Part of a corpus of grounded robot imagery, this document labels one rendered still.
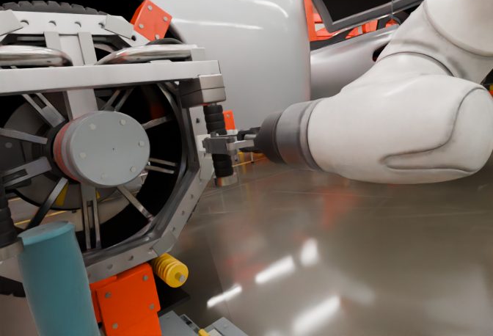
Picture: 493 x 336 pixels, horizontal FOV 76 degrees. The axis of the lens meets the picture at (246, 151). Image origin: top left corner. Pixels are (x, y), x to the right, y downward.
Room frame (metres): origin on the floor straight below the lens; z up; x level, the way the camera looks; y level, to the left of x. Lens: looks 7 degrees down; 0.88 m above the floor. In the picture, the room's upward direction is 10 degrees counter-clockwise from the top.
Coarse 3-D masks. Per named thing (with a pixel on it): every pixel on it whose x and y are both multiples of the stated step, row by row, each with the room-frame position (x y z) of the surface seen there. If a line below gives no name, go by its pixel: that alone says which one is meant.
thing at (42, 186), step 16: (48, 96) 0.84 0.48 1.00; (16, 112) 0.79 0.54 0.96; (32, 112) 0.81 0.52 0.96; (64, 112) 0.85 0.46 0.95; (16, 128) 0.79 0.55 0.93; (32, 128) 0.80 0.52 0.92; (48, 128) 0.82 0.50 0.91; (32, 144) 0.80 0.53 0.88; (48, 176) 0.81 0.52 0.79; (32, 192) 0.78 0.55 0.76; (48, 192) 0.80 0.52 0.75; (112, 192) 0.90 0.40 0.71; (64, 208) 0.82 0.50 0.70
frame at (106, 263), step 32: (0, 32) 0.58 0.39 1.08; (32, 32) 0.61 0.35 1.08; (64, 32) 0.64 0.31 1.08; (96, 32) 0.68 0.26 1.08; (128, 32) 0.71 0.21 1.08; (192, 128) 0.78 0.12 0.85; (192, 160) 0.82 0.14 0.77; (192, 192) 0.76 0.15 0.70; (160, 224) 0.75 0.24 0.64; (96, 256) 0.66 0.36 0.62; (128, 256) 0.66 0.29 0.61; (160, 256) 0.69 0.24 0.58
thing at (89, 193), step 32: (128, 96) 0.81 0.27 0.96; (160, 96) 0.87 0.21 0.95; (0, 128) 0.64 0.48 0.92; (160, 128) 0.96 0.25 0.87; (32, 160) 0.68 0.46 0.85; (160, 160) 0.83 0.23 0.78; (96, 192) 0.73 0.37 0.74; (128, 192) 0.77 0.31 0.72; (160, 192) 0.87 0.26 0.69; (32, 224) 0.65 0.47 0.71; (96, 224) 0.72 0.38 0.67; (128, 224) 0.83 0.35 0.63
